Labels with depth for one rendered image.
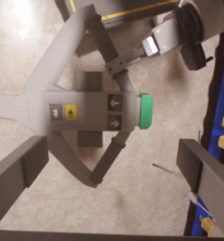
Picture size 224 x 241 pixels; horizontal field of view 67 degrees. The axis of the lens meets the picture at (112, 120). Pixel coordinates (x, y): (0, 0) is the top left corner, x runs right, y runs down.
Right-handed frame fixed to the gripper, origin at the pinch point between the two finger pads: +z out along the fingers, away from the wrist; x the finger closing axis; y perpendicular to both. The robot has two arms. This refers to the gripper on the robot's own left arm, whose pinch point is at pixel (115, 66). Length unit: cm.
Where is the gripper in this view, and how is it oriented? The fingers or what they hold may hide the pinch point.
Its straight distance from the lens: 39.2
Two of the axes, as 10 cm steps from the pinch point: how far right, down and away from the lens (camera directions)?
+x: -0.3, 2.9, -9.6
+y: -4.8, -8.4, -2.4
